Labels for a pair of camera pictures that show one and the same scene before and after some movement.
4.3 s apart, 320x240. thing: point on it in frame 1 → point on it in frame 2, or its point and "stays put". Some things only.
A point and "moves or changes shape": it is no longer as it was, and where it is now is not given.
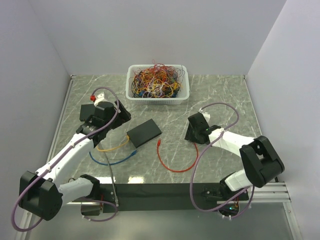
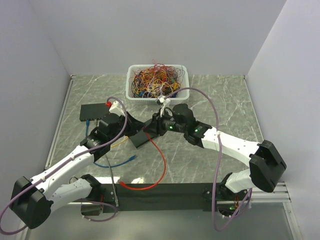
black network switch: x=87 y=110 stays put
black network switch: x=143 y=133 stays put
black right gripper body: x=192 y=134 → x=165 y=123
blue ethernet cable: x=133 y=153 moves or changes shape
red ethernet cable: x=166 y=167 → x=127 y=187
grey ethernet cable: x=117 y=202 stays put
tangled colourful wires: x=157 y=80 stays put
